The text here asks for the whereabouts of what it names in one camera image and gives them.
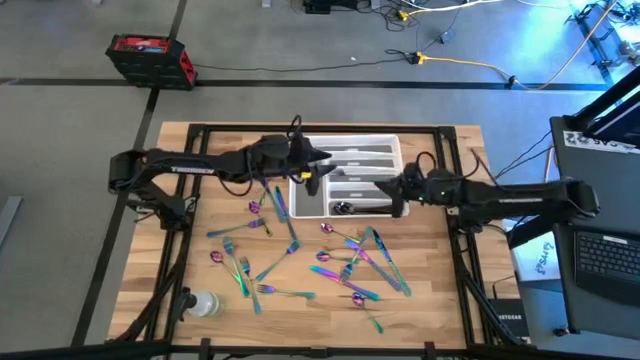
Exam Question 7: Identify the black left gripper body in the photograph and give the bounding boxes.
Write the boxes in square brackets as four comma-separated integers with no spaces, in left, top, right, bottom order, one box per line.
[282,130,321,197]

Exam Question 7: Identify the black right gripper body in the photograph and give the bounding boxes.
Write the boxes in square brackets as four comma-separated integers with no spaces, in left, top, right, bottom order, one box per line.
[391,169,424,219]

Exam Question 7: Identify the iridescent large spoon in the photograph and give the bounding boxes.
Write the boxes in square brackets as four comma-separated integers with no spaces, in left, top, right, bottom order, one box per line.
[333,201,397,215]
[333,200,397,215]
[331,201,396,216]

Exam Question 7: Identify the white cutlery organizer tray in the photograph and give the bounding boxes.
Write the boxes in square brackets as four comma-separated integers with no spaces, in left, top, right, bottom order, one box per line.
[288,133,410,220]

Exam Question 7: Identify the iridescent rainbow knife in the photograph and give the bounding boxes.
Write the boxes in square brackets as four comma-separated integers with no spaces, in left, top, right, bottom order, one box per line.
[343,237,404,292]
[259,180,289,224]
[274,185,300,242]
[308,264,382,303]
[371,230,414,298]

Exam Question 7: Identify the iridescent cutlery pieces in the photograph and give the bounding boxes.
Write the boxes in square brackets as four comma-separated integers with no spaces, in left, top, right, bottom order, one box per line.
[254,238,303,283]

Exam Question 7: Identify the black slanted cart strut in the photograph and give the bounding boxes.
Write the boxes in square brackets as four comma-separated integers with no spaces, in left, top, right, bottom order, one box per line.
[507,214,551,249]

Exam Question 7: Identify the black power strip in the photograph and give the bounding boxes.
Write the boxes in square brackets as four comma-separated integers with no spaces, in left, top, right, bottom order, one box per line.
[303,0,359,15]

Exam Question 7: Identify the white printed paper sign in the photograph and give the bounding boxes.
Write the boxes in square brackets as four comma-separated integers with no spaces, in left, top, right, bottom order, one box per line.
[513,232,563,283]

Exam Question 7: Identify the black Netgear router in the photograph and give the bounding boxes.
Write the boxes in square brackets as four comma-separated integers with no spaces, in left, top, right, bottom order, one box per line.
[487,297,531,340]

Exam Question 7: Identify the clear plastic bottle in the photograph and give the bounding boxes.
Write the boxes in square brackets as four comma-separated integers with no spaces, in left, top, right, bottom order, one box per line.
[185,289,226,320]

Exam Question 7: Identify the red black toolbox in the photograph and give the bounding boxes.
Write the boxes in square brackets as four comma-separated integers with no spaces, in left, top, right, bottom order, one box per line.
[105,33,199,92]

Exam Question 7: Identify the white printed sticker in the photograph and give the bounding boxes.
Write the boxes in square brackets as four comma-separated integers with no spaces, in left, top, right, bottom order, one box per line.
[563,130,640,156]

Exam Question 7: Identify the black horizontal beam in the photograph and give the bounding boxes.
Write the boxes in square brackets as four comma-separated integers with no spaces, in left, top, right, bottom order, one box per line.
[0,339,640,360]

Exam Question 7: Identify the black laptop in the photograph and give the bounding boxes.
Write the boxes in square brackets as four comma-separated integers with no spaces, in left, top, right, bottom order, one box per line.
[552,222,640,342]

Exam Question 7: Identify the black slanted beam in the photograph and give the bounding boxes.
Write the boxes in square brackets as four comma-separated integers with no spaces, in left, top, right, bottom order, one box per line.
[567,64,640,134]

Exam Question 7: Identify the black light stand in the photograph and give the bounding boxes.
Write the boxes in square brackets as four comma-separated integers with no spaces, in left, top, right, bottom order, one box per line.
[564,0,640,89]

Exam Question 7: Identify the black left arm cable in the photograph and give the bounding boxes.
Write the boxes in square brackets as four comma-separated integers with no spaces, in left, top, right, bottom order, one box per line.
[286,114,305,140]

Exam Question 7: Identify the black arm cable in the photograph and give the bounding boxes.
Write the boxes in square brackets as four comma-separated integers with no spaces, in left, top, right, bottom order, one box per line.
[412,150,438,175]
[286,114,305,140]

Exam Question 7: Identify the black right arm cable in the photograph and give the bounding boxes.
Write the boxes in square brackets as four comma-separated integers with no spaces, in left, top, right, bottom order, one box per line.
[412,150,438,175]

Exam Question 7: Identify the thin black floor cable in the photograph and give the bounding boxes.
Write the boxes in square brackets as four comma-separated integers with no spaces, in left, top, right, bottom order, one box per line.
[193,55,419,74]

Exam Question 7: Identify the black hanging cable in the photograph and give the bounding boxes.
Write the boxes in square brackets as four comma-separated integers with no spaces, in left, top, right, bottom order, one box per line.
[492,130,556,182]

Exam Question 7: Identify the yellow extension cable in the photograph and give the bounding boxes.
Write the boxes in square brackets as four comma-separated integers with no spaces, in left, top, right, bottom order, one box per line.
[417,52,519,84]

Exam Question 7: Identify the white floor cable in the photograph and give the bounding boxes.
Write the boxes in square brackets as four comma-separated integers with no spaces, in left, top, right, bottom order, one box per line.
[397,0,506,17]

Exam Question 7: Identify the tan floor cable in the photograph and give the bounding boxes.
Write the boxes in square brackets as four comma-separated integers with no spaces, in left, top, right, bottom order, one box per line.
[512,0,624,92]

